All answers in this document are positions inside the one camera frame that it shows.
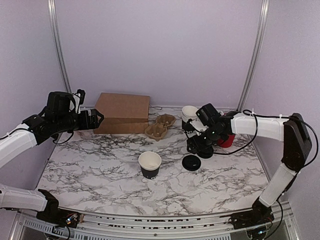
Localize right aluminium frame post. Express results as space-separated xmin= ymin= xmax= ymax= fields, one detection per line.
xmin=237 ymin=0 xmax=270 ymax=111

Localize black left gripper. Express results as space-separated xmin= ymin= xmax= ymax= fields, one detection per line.
xmin=54 ymin=108 xmax=104 ymax=134

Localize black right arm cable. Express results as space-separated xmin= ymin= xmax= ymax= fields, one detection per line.
xmin=213 ymin=108 xmax=316 ymax=156

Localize brown paper bag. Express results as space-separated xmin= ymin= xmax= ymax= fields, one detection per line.
xmin=93 ymin=92 xmax=150 ymax=134

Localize paper bag twine handle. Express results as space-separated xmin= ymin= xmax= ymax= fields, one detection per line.
xmin=149 ymin=105 xmax=163 ymax=111

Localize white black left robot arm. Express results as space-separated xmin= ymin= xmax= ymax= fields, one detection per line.
xmin=0 ymin=89 xmax=104 ymax=228

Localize aluminium frame post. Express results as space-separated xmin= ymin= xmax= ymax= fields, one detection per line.
xmin=237 ymin=0 xmax=270 ymax=111
xmin=47 ymin=0 xmax=72 ymax=93

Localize brown cardboard cup carrier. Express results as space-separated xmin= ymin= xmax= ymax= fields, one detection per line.
xmin=144 ymin=114 xmax=176 ymax=142

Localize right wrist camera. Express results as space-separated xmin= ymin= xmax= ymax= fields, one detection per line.
xmin=196 ymin=103 xmax=222 ymax=127

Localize black coffee cup lid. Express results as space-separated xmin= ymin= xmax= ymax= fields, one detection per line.
xmin=197 ymin=148 xmax=214 ymax=159
xmin=182 ymin=155 xmax=201 ymax=172

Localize red ribbed plastic cup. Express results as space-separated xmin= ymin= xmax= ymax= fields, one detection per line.
xmin=216 ymin=111 xmax=236 ymax=149

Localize left aluminium frame post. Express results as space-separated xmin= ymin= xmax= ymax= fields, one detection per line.
xmin=47 ymin=0 xmax=72 ymax=93

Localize stack of black paper cups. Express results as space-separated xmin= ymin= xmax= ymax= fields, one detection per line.
xmin=181 ymin=105 xmax=198 ymax=134

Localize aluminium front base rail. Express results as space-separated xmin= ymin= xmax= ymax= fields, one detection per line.
xmin=8 ymin=202 xmax=301 ymax=240

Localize single black paper cup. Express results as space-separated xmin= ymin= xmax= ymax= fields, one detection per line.
xmin=138 ymin=151 xmax=162 ymax=180

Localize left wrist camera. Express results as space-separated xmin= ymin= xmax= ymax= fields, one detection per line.
xmin=72 ymin=89 xmax=86 ymax=114

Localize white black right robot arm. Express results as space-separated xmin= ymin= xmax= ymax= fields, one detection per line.
xmin=186 ymin=104 xmax=320 ymax=229

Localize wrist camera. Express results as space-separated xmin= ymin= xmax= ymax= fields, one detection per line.
xmin=196 ymin=103 xmax=222 ymax=127
xmin=72 ymin=89 xmax=86 ymax=114

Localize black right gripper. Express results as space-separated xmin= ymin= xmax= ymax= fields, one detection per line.
xmin=186 ymin=126 xmax=224 ymax=155

